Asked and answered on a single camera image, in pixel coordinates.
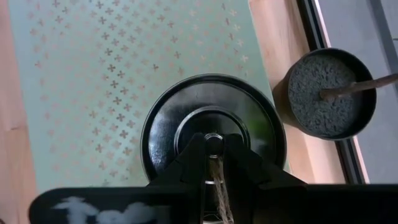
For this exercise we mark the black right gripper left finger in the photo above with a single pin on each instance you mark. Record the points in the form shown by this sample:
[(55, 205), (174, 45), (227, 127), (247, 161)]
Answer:
[(192, 161)]

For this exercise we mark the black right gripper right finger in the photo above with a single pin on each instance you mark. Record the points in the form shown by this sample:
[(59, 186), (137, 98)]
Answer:
[(239, 165)]

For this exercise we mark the black plant pot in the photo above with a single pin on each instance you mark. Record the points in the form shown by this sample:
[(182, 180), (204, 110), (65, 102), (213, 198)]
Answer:
[(311, 102)]

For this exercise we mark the pale green perforated metal shelf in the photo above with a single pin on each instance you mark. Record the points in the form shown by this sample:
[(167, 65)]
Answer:
[(77, 93)]

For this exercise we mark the green leafy plant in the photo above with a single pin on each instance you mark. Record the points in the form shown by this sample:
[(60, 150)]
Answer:
[(357, 86)]

